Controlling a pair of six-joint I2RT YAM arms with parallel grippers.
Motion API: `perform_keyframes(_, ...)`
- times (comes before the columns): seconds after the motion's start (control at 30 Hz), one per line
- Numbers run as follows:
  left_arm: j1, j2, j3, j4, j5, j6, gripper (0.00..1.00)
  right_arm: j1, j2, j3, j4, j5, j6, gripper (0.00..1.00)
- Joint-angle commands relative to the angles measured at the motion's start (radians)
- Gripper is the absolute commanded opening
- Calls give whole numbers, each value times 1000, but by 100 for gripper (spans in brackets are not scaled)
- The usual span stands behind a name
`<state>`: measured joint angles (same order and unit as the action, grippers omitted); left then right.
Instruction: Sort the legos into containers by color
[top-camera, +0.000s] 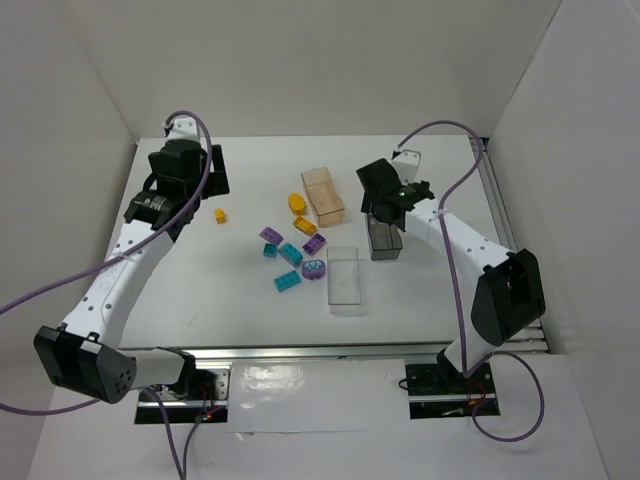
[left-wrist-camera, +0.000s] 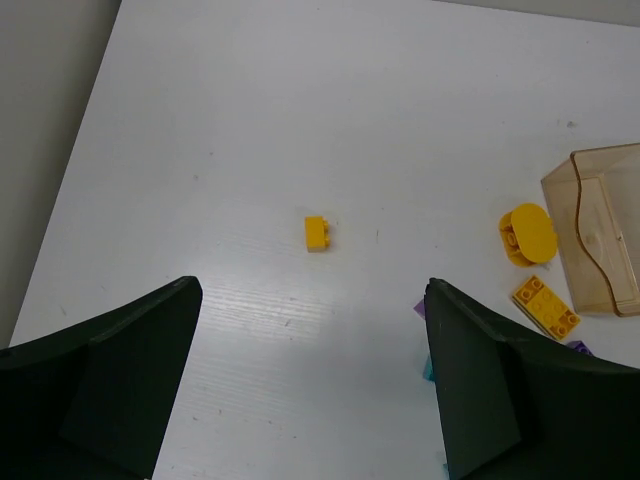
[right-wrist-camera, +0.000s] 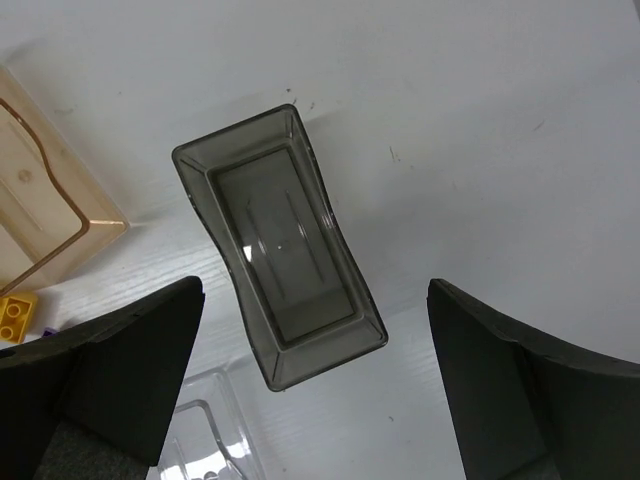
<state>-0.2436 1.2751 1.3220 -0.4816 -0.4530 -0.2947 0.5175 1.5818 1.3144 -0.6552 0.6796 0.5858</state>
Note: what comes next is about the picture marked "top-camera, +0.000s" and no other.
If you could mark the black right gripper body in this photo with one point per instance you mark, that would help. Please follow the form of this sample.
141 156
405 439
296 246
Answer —
373 176

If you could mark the small yellow lego cube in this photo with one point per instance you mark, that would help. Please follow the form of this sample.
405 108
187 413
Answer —
220 216

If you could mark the yellow rectangular lego brick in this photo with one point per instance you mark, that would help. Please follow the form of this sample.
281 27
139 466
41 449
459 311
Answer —
305 226

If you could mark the purple rectangular lego brick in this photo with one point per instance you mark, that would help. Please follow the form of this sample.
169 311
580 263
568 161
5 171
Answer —
314 244

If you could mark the teal square lego brick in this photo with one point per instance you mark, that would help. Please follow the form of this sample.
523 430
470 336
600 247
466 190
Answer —
270 250

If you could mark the purple round flower lego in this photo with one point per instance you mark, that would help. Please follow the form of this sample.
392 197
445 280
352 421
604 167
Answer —
313 269

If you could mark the teal rectangular lego brick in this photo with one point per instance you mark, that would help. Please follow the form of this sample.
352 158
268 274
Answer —
291 254

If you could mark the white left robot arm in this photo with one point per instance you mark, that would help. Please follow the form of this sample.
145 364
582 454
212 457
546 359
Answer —
83 353

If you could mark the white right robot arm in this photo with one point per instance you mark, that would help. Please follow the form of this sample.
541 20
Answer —
497 292

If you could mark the orange tinted plastic container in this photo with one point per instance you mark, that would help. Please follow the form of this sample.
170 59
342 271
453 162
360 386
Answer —
327 207

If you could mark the smoke grey plastic container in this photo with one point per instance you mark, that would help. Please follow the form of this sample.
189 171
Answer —
385 242

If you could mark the purple curved lego brick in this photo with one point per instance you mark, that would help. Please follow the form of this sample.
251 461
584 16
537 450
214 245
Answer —
271 236

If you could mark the clear plastic container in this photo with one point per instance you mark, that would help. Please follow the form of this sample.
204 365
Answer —
343 286

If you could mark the yellow round lego piece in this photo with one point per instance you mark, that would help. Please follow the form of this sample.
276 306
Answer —
297 204

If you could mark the teal flat lego brick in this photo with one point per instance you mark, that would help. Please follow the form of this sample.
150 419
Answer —
287 281

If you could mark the aluminium front rail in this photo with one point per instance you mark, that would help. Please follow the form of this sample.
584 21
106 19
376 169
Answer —
316 352

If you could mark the aluminium rail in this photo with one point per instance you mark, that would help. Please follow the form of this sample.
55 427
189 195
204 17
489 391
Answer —
532 339
316 352

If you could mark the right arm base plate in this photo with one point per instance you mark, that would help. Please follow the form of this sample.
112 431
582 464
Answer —
432 397

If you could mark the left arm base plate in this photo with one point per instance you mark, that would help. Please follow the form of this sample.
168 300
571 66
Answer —
206 401

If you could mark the aluminium right side rail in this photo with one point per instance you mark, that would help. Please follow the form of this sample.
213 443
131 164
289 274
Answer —
532 339

